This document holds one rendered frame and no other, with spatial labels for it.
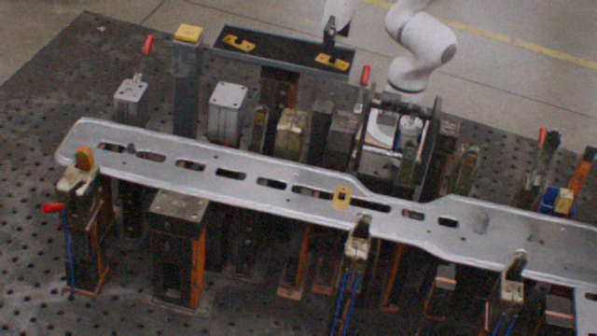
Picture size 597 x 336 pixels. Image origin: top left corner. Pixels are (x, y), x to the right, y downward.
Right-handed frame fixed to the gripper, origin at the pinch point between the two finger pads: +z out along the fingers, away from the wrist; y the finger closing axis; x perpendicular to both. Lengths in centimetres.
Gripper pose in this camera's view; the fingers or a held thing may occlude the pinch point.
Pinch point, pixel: (335, 40)
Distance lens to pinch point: 205.6
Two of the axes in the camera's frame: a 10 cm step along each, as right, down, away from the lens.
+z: -1.1, 7.5, 6.5
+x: 8.9, 3.7, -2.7
